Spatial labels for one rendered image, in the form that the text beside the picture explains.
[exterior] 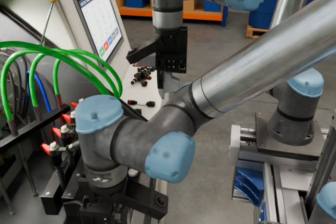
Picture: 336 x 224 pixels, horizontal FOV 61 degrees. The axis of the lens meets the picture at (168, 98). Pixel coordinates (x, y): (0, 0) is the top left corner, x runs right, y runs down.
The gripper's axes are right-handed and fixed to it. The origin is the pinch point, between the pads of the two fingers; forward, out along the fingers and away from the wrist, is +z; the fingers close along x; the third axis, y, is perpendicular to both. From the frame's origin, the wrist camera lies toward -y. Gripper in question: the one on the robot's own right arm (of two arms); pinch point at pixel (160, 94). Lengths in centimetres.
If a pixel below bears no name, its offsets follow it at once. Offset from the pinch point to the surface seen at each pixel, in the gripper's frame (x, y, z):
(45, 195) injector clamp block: -16.4, -32.6, 25.6
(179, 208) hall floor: 60, 7, 124
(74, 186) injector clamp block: -12.4, -25.3, 25.6
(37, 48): -12.7, -26.2, -18.2
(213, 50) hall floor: 367, 53, 123
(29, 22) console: 23, -47, -14
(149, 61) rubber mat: 84, -14, 25
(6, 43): -12.6, -33.3, -19.1
